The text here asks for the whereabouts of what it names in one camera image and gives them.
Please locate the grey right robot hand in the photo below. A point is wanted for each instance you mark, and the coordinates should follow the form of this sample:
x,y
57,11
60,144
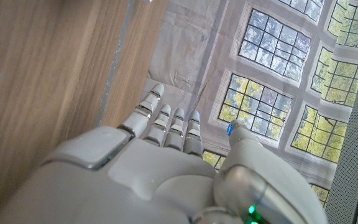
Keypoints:
x,y
141,183

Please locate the printed window backdrop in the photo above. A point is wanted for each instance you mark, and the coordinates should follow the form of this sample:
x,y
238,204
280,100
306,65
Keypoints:
x,y
259,62

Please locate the grey tape line marking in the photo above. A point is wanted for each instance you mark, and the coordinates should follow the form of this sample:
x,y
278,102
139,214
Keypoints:
x,y
114,62

